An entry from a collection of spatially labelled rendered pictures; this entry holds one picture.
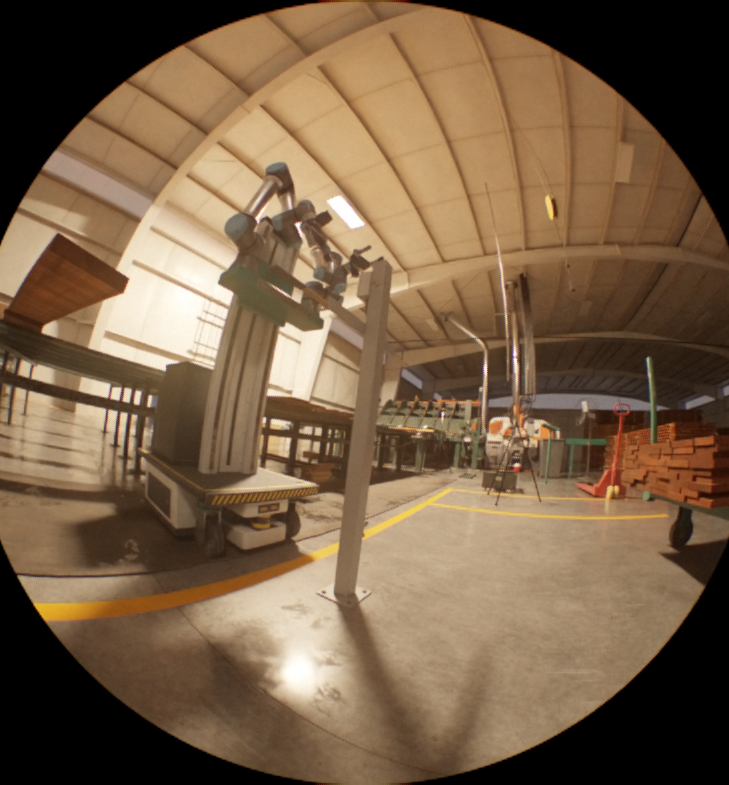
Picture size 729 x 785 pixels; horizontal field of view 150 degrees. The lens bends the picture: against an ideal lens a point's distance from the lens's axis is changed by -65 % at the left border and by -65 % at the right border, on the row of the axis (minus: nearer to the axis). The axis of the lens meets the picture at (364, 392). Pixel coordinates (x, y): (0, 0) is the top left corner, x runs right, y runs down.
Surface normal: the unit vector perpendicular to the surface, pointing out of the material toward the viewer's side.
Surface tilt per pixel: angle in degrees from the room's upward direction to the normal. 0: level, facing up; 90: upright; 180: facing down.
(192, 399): 90
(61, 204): 86
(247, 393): 90
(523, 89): 174
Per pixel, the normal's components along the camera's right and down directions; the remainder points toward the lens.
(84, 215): 0.85, -0.04
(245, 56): -0.07, 0.98
